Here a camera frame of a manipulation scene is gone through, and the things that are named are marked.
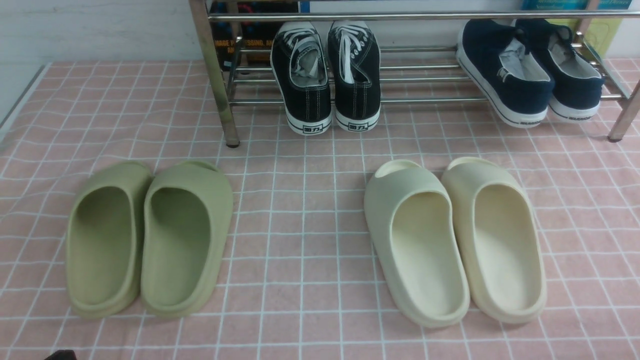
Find pink checkered table cloth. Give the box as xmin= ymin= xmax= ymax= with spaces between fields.
xmin=1 ymin=61 xmax=639 ymax=360

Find green slipper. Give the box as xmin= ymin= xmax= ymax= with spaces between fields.
xmin=65 ymin=161 xmax=153 ymax=319
xmin=141 ymin=161 xmax=234 ymax=317

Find green right slipper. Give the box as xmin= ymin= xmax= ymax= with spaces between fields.
xmin=141 ymin=161 xmax=234 ymax=317

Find cream right slipper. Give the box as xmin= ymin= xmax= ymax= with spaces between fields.
xmin=441 ymin=157 xmax=547 ymax=324

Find cream slipper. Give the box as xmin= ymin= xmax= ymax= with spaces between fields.
xmin=364 ymin=159 xmax=470 ymax=328
xmin=441 ymin=157 xmax=547 ymax=324

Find teal yellow book behind rack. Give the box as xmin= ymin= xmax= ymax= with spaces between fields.
xmin=521 ymin=0 xmax=632 ymax=55

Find black book behind rack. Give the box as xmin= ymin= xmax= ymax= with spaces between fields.
xmin=210 ymin=1 xmax=300 ymax=71

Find black canvas sneaker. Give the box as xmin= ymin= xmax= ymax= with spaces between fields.
xmin=270 ymin=22 xmax=332 ymax=136
xmin=327 ymin=20 xmax=381 ymax=133

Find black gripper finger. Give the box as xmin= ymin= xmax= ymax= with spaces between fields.
xmin=45 ymin=350 xmax=78 ymax=360

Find green left slipper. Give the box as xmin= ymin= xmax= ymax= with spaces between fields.
xmin=65 ymin=161 xmax=153 ymax=319

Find navy slip-on shoe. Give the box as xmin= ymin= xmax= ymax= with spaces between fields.
xmin=455 ymin=18 xmax=555 ymax=129
xmin=513 ymin=18 xmax=604 ymax=123

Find navy left slip-on shoe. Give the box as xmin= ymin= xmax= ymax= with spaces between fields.
xmin=455 ymin=18 xmax=555 ymax=129

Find cream left slipper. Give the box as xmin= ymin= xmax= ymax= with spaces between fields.
xmin=364 ymin=159 xmax=470 ymax=328

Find navy right slip-on shoe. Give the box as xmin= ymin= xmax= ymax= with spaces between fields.
xmin=513 ymin=18 xmax=604 ymax=123

